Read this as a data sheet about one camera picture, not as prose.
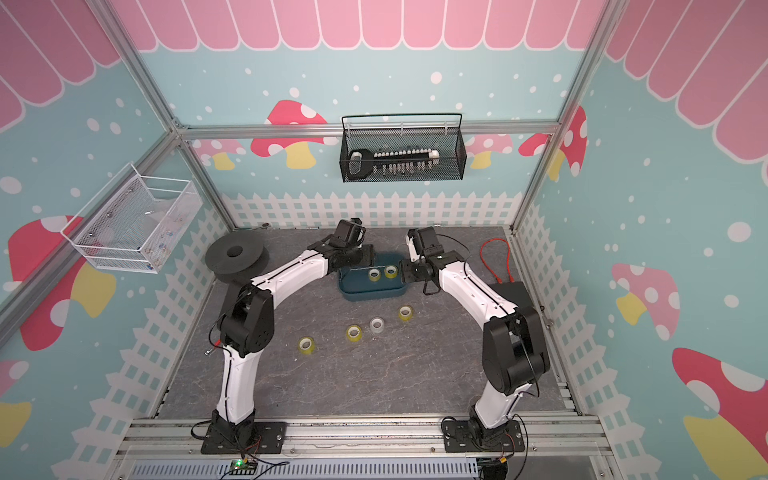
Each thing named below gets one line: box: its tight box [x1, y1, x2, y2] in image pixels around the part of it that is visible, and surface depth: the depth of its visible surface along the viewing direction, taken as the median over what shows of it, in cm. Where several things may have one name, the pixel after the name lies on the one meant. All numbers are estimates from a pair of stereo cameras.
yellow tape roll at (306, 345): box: [298, 336, 316, 355], surface depth 91 cm
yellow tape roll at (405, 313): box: [398, 306, 413, 321], surface depth 98 cm
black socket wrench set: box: [348, 148, 441, 180], surface depth 91 cm
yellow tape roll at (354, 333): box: [346, 325, 363, 343], surface depth 93 cm
